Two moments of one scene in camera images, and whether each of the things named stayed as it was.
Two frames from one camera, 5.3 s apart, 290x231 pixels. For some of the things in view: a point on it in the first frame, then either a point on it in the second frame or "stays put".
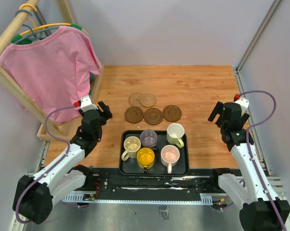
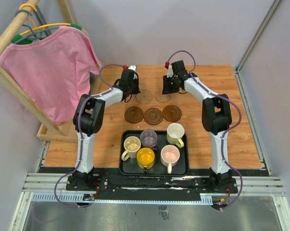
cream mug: (132, 144) stays put
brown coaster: (153, 116) stays put
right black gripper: (218, 109) → (166, 89)
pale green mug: (174, 134) stays put
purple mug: (149, 138) stays put
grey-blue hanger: (36, 36) stays put
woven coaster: (148, 100) → (162, 98)
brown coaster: (172, 113) stays put
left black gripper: (105, 109) → (137, 90)
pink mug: (170, 154) stays put
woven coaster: (134, 99) → (145, 96)
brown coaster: (134, 115) stays put
